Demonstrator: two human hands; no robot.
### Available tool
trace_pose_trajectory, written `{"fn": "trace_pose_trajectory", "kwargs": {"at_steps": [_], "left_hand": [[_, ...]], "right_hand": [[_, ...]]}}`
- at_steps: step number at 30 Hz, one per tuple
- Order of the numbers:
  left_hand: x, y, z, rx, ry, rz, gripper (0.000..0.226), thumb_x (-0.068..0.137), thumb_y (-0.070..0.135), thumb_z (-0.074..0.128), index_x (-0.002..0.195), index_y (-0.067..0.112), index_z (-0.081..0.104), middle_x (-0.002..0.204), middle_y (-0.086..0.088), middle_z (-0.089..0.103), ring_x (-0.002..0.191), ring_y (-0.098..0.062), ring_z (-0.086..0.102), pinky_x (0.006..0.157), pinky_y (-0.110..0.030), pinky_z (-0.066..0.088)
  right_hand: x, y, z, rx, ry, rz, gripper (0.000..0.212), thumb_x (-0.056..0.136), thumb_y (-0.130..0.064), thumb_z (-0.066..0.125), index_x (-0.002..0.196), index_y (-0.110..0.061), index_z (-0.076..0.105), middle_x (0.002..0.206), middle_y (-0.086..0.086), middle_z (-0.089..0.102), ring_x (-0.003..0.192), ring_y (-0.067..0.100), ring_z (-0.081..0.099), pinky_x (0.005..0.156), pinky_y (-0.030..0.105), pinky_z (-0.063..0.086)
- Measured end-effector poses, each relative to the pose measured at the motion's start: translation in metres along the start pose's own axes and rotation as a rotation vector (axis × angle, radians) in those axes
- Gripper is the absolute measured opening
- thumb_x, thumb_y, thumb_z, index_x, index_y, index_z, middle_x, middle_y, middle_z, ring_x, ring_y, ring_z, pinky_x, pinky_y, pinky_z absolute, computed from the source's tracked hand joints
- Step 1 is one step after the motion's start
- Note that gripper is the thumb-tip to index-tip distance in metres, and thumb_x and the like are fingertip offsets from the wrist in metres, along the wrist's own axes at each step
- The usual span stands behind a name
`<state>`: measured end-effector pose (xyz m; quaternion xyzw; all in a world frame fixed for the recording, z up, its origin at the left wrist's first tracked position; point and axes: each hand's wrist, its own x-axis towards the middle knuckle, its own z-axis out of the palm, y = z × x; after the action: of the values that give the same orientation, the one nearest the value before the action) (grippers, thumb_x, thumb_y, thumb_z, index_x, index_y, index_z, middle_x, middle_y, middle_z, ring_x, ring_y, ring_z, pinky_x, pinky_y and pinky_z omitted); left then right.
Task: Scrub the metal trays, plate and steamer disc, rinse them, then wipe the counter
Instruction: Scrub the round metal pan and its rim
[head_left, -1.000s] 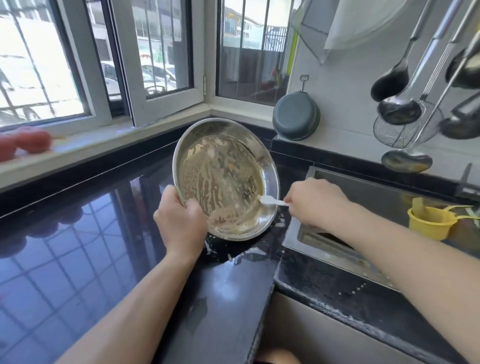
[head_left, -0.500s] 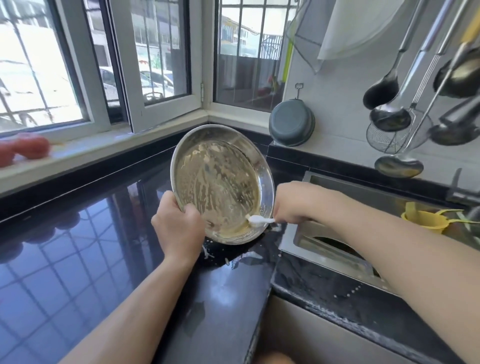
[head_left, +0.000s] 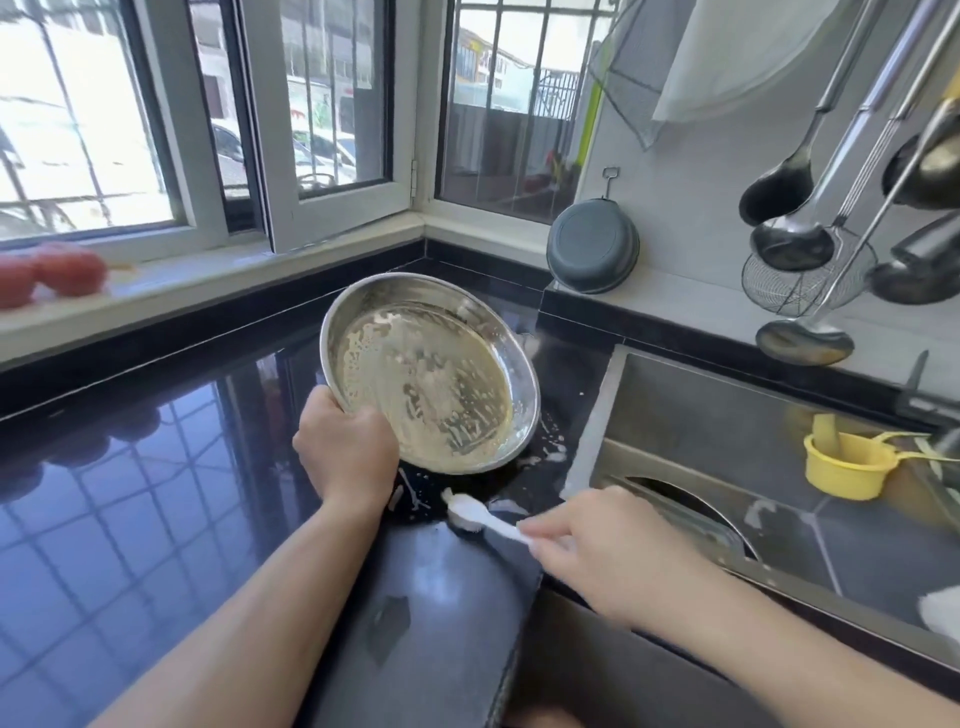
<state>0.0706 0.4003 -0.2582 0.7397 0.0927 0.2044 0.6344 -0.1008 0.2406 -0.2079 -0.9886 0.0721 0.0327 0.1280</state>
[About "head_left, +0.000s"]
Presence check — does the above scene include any round steel pan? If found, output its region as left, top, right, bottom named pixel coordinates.
left=615, top=474, right=759, bottom=560

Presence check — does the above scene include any round steel basin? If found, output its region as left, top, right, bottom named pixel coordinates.
left=318, top=271, right=543, bottom=477

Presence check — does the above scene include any stainless steel sink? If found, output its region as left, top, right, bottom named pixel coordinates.
left=562, top=345, right=960, bottom=669

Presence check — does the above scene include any steel soup ladle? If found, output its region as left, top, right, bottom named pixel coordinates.
left=750, top=0, right=954, bottom=275

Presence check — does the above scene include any grey hanging basin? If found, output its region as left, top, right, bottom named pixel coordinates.
left=546, top=198, right=642, bottom=296

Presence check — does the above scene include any white dish rag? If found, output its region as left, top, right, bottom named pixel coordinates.
left=918, top=585, right=960, bottom=647

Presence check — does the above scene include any person's left hand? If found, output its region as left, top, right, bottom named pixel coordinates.
left=291, top=384, right=404, bottom=519

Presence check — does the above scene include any steel gooseneck faucet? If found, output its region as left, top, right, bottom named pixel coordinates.
left=897, top=349, right=960, bottom=452

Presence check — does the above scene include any yellow hanging sink cup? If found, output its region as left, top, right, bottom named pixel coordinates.
left=802, top=412, right=939, bottom=503

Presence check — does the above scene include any orange-handled brass ladle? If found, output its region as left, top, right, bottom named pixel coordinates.
left=882, top=97, right=960, bottom=212

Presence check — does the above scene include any yellow-handled steel ladle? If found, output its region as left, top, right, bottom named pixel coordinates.
left=754, top=67, right=960, bottom=369

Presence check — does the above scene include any hanging steel ladles and skimmer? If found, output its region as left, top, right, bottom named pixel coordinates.
left=738, top=0, right=887, bottom=228

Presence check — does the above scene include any person's left forearm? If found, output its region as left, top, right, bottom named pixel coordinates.
left=90, top=495, right=384, bottom=728

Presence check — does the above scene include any white cleaning brush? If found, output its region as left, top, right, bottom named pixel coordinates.
left=441, top=489, right=539, bottom=548

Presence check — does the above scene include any white hanging cloth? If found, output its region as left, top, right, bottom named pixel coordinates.
left=592, top=0, right=849, bottom=152

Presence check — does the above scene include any person's right hand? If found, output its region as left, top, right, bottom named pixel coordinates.
left=517, top=484, right=722, bottom=635

